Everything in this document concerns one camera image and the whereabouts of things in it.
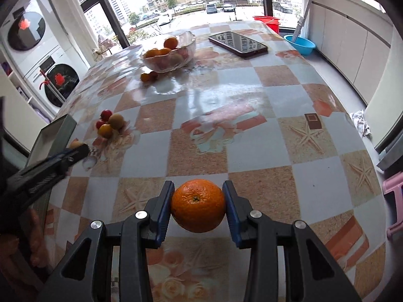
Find small brown-green fruit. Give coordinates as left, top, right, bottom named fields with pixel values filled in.
left=69, top=140, right=83, bottom=149

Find large orange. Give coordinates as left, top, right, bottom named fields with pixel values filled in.
left=171, top=179, right=226, bottom=233

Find person's left hand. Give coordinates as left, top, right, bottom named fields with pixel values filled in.
left=27, top=209, right=49, bottom=268

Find grey shallow box tray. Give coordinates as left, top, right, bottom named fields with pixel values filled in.
left=25, top=114, right=77, bottom=228

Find red cherry tomato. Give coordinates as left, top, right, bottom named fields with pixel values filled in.
left=100, top=109, right=113, bottom=122
left=96, top=119, right=106, bottom=130

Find yellow-orange small fruit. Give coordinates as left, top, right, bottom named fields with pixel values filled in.
left=98, top=123, right=113, bottom=139

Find lower washing machine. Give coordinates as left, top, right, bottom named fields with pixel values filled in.
left=21, top=44, right=88, bottom=120

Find tan round fruit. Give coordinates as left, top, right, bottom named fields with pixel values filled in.
left=108, top=113, right=125, bottom=131

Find pink plastic stool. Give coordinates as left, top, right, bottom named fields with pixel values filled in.
left=383, top=171, right=402, bottom=240

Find upper dryer machine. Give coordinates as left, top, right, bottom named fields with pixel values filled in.
left=1, top=0, right=60, bottom=76

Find white crumpled cloth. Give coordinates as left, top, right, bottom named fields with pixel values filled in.
left=349, top=110, right=371, bottom=138

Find small orange kumquat by bowl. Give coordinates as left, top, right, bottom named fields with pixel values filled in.
left=140, top=72, right=151, bottom=83

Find small red fruit by bowl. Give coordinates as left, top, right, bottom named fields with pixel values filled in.
left=149, top=71, right=158, bottom=81

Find glass fruit bowl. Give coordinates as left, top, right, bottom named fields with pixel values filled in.
left=141, top=31, right=196, bottom=74

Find orange in bowl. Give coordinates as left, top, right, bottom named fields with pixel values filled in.
left=163, top=37, right=178, bottom=50

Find blue plastic basin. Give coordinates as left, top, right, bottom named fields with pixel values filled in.
left=283, top=34, right=316, bottom=56

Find black smartphone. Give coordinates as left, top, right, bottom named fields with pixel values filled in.
left=208, top=31, right=268, bottom=59

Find white cabinet counter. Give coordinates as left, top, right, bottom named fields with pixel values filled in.
left=309, top=0, right=397, bottom=104

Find red bucket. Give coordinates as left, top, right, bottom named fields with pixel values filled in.
left=253, top=16, right=280, bottom=34

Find red-handled mop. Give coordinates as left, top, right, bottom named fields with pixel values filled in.
left=40, top=69, right=65, bottom=104

